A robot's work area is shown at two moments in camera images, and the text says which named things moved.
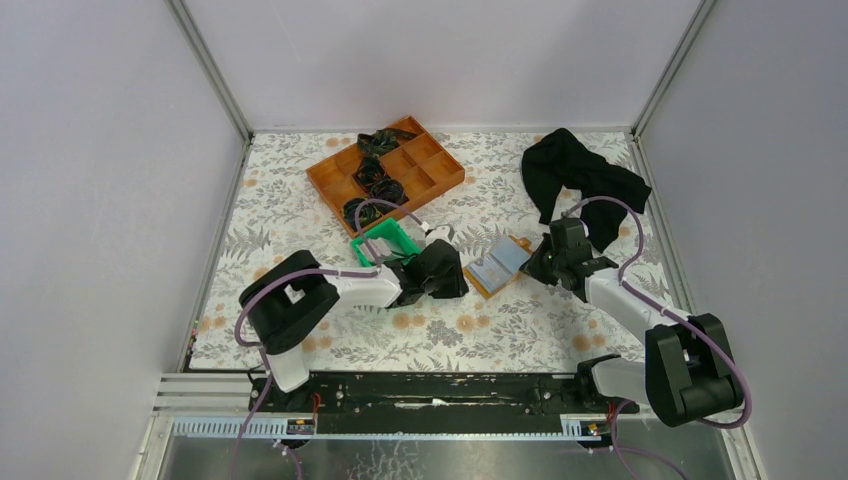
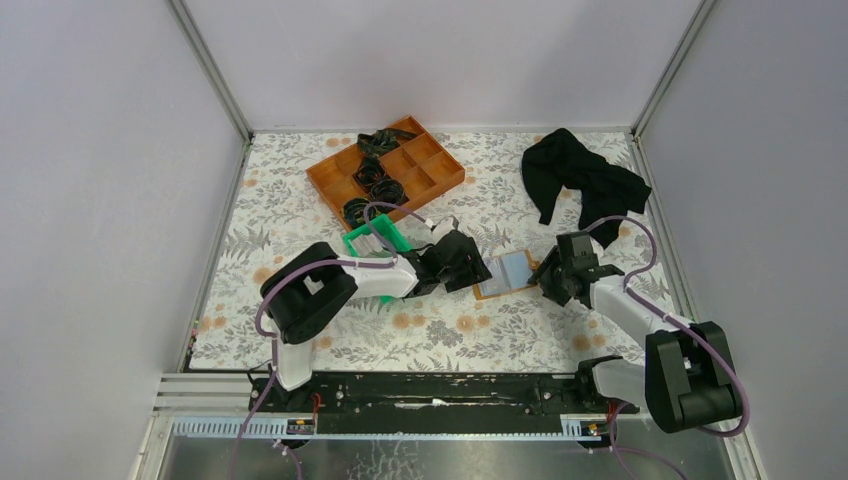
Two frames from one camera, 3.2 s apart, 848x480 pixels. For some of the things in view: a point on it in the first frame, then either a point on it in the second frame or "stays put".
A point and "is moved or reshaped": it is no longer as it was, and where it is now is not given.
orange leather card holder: [511, 252] is moved or reshaped
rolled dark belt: [367, 213] stays put
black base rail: [440, 395] stays put
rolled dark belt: [369, 170] stays put
